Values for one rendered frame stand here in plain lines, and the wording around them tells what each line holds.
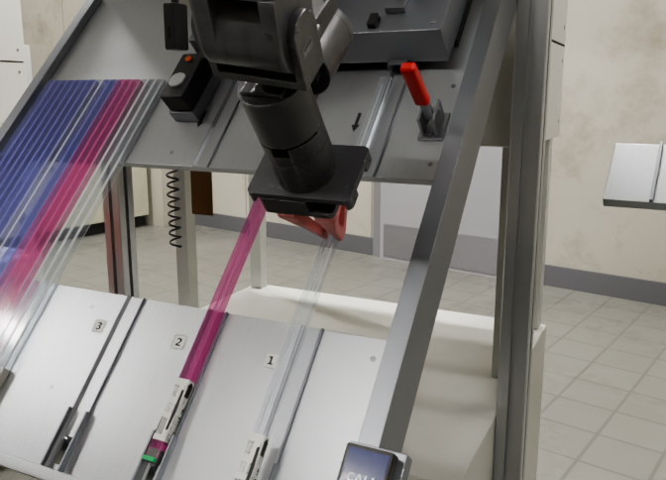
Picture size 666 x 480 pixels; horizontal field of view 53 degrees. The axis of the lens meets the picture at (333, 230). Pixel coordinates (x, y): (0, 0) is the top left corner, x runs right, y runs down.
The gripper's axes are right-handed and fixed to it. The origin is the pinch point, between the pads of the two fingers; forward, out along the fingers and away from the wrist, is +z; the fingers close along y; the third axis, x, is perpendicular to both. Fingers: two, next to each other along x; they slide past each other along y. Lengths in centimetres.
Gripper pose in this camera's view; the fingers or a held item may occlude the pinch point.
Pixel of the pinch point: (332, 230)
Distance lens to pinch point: 68.0
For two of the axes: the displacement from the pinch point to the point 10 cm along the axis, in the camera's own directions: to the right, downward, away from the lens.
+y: -9.2, -1.0, 3.9
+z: 2.5, 6.0, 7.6
